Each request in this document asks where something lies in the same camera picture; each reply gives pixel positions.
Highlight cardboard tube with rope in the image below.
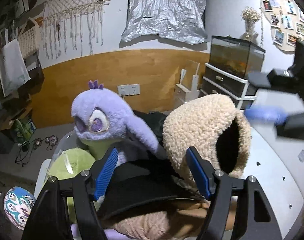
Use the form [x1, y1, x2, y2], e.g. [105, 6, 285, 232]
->
[109, 200, 239, 240]

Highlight glass tank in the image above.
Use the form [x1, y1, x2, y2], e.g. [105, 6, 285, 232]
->
[208, 35, 266, 79]

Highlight wall photo collage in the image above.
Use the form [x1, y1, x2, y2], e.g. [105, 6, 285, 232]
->
[261, 0, 304, 54]

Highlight macrame wall hanging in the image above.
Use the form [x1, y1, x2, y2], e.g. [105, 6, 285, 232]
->
[41, 0, 114, 60]

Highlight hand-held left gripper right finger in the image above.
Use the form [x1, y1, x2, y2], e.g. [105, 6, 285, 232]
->
[186, 146, 282, 240]

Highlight clear plastic container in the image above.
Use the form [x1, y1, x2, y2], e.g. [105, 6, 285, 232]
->
[43, 131, 79, 180]

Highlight black floor cables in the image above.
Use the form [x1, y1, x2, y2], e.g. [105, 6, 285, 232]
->
[15, 135, 59, 167]

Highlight dried flower vase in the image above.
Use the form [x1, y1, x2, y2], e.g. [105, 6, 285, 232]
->
[239, 6, 262, 47]

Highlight colourful patterned ball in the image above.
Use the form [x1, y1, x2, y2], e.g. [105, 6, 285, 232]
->
[3, 186, 37, 230]

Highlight white hanging bag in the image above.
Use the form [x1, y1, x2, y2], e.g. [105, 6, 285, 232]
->
[0, 39, 31, 98]

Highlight white wooden stand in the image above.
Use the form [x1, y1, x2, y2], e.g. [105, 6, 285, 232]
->
[176, 60, 201, 105]

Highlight silver foil sheet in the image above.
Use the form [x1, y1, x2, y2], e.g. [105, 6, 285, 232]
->
[121, 0, 209, 45]

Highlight white frame drawer unit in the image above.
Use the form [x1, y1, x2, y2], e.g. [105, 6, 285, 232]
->
[199, 62, 257, 110]

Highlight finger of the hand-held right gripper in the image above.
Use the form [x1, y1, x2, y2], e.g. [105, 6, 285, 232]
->
[247, 69, 300, 91]
[244, 106, 304, 143]

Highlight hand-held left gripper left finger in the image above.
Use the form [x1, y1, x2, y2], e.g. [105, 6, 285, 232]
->
[21, 147, 119, 240]

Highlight black round hat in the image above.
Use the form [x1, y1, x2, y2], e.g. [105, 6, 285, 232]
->
[97, 160, 205, 220]

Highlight black cloth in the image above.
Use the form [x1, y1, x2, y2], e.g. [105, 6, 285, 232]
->
[132, 111, 172, 160]

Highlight woven wall basket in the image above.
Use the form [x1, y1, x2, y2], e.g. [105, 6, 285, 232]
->
[17, 17, 42, 58]

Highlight white wall socket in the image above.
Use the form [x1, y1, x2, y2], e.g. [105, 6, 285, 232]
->
[117, 84, 140, 97]

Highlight green box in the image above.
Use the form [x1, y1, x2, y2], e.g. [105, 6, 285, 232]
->
[11, 115, 37, 143]

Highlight purple and green plush toy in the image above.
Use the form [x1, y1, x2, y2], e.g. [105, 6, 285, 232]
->
[46, 80, 160, 225]

